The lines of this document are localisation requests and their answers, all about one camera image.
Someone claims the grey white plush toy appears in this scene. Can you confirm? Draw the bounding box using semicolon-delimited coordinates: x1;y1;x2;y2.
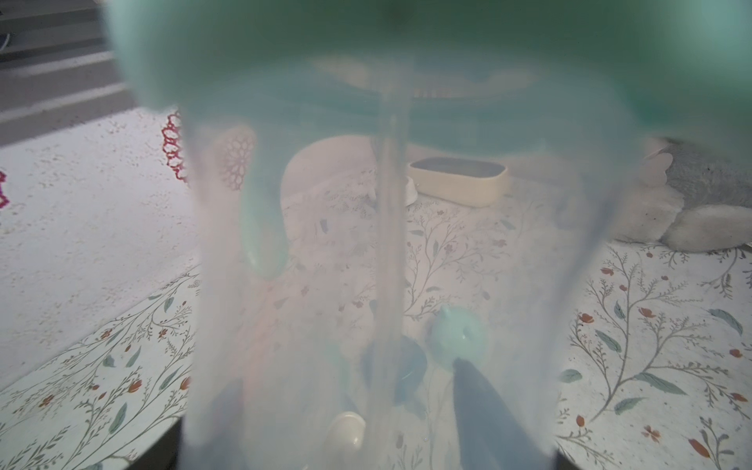
612;138;751;253

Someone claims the cream box dark lid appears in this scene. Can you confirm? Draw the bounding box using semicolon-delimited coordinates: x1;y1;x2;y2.
407;157;511;208

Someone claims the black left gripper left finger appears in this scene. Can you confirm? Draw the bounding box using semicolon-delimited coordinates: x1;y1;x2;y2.
127;418;183;470

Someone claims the clear baby bottle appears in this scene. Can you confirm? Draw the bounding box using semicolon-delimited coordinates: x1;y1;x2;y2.
177;54;638;469

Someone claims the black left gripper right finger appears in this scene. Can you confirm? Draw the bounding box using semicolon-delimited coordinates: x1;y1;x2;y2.
452;358;577;469

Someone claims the mint bottle cap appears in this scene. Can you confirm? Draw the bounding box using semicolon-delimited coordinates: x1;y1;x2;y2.
427;305;489;370

